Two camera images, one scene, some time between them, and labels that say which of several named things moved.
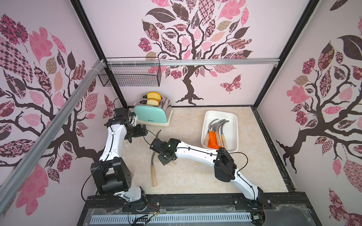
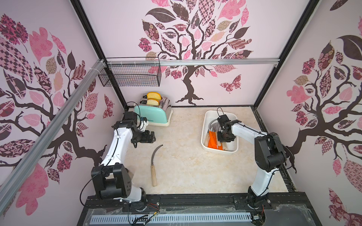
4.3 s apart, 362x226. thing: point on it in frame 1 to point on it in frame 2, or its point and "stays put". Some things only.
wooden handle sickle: [153, 172] stays put
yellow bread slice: [153, 95] stays put
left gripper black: [138, 133] to [145, 140]
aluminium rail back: [194, 62] stays put
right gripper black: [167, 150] to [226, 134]
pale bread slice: [152, 102] stays put
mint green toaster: [159, 115] stays put
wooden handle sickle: [172, 164] to [225, 146]
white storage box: [230, 128] stays put
